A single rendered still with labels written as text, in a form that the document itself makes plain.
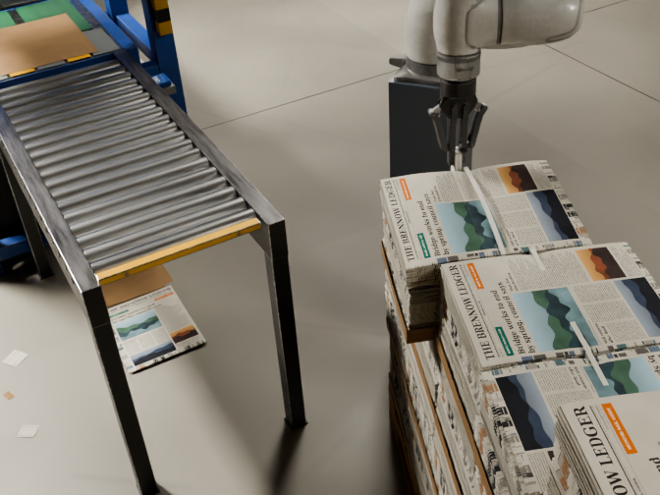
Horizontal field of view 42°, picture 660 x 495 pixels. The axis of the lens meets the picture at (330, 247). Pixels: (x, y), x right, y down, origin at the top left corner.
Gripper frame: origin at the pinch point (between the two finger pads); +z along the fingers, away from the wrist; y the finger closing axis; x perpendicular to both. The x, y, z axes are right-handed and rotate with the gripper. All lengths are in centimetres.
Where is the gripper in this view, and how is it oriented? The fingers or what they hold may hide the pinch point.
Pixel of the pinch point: (456, 163)
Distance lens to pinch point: 191.5
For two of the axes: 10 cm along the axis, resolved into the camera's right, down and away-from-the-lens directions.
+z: 0.6, 8.5, 5.2
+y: 9.8, -1.5, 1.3
